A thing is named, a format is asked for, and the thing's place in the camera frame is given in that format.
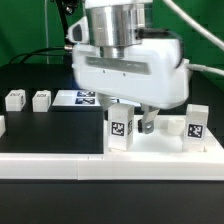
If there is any white sheet with markers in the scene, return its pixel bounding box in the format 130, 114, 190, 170
52, 89, 141, 108

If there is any white U-shaped obstacle fence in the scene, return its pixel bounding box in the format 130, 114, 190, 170
0, 115, 224, 181

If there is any white camera cable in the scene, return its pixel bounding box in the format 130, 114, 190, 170
162, 0, 224, 77

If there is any white square table top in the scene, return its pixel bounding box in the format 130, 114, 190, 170
105, 116, 224, 154

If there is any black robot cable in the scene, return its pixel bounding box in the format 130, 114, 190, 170
7, 0, 78, 65

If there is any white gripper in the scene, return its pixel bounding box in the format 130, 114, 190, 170
68, 18, 189, 134

